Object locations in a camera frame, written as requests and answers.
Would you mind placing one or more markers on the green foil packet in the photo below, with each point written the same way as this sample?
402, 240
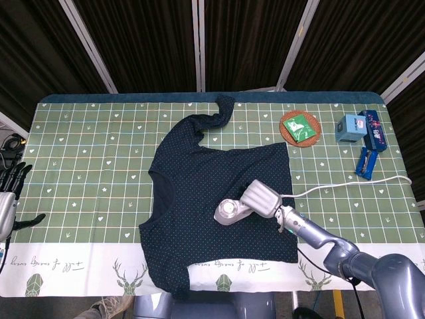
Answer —
299, 129

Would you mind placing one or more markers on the navy dotted t-shirt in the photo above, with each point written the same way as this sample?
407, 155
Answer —
199, 186

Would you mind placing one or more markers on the white partition frame post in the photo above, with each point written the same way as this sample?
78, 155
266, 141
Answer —
297, 46
13, 123
89, 46
199, 46
403, 81

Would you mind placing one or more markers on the brown pleated screen panel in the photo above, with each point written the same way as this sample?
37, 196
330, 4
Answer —
245, 43
362, 40
411, 133
142, 43
40, 50

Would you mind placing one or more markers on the grey robot torso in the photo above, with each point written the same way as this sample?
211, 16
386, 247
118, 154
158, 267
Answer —
199, 309

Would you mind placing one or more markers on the green checked tablecloth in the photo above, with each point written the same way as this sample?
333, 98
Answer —
83, 166

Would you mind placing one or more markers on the light blue cardboard box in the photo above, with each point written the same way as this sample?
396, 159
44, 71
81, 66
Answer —
348, 131

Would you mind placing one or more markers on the dark blue printed box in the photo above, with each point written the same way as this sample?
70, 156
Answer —
376, 133

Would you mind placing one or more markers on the white handheld garment steamer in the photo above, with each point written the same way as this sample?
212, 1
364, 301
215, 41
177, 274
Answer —
225, 218

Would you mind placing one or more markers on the round woven rattan coaster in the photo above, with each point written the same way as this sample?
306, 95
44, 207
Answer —
314, 119

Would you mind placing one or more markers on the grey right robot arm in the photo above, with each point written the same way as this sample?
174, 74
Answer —
315, 233

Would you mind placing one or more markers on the beige shoe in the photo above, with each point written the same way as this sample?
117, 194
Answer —
109, 305

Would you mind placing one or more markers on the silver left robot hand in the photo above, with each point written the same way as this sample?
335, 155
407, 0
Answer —
8, 209

